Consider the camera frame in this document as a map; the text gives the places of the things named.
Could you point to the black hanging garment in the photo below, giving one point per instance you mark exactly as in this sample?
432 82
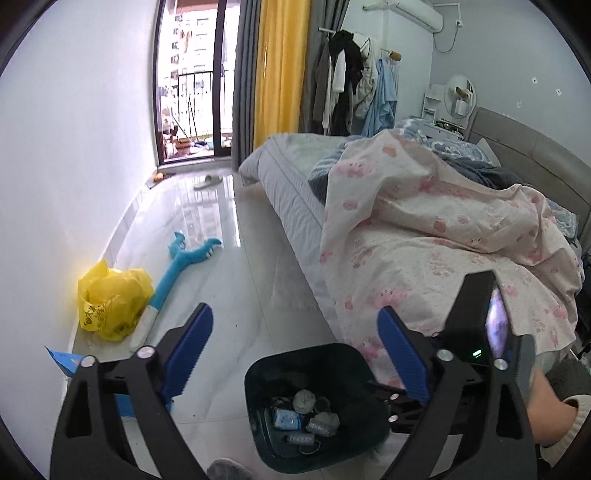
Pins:
351 60

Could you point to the black trash bin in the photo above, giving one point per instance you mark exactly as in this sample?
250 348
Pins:
323 364

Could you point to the grey fuzzy garment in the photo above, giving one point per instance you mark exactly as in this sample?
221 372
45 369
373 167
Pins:
570 376

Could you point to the blue cardboard box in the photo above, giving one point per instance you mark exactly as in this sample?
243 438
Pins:
62 360

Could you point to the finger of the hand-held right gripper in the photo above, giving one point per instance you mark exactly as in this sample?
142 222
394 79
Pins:
399 421
395 392

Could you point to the yellow plastic bag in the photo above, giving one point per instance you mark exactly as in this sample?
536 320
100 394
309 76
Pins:
115 300

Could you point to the white dressing table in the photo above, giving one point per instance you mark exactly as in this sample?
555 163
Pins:
431 106

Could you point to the grey brown hanging coat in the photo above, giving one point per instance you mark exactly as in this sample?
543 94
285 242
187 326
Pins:
321 87

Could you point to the light blue hanging shirt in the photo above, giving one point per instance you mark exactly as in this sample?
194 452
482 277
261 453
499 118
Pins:
383 101

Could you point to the person's right hand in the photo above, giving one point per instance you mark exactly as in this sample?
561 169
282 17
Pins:
547 406

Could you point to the pink printed blanket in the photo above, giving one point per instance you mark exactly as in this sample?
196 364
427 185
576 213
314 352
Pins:
415 240

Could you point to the person's right forearm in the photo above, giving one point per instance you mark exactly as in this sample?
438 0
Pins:
572 431

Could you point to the beige slipper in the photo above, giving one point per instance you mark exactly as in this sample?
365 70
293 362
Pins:
208 182

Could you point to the beige hanging jacket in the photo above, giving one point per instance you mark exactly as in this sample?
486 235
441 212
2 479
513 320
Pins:
367 87

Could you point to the crushed clear plastic bottle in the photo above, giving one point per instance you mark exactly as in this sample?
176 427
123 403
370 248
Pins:
300 438

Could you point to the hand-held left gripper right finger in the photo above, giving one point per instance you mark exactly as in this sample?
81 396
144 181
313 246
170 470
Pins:
401 357

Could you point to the yellow curtain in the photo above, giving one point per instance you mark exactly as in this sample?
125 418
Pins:
281 69

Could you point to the blue dinosaur plush toy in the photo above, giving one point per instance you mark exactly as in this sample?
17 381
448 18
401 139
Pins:
178 267

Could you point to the white clothes rack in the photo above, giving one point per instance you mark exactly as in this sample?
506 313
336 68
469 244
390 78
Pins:
323 30

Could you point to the beige padded headboard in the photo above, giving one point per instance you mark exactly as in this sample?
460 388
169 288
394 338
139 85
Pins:
531 147

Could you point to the white hanging garment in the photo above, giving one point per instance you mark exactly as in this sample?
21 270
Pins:
337 74

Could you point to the grey slipper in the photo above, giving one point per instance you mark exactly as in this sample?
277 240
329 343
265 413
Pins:
231 470

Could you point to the grey mattress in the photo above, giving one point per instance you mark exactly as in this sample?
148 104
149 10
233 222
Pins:
286 184

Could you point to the dark grey blanket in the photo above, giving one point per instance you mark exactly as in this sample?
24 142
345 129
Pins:
489 173

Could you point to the white air conditioner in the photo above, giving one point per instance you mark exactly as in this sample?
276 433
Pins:
415 14

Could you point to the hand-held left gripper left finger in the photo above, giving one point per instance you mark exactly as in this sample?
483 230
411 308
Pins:
189 353

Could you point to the blue patterned pillow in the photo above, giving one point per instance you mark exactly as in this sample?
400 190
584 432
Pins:
565 221

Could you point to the grey curtain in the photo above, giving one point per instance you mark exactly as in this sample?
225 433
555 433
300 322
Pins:
323 14
244 92

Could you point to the blue tissue packet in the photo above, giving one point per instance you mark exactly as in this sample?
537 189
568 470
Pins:
286 417

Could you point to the blue patterned blanket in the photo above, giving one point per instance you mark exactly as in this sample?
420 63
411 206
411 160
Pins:
443 143

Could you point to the balcony glass door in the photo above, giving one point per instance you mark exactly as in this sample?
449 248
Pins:
194 78

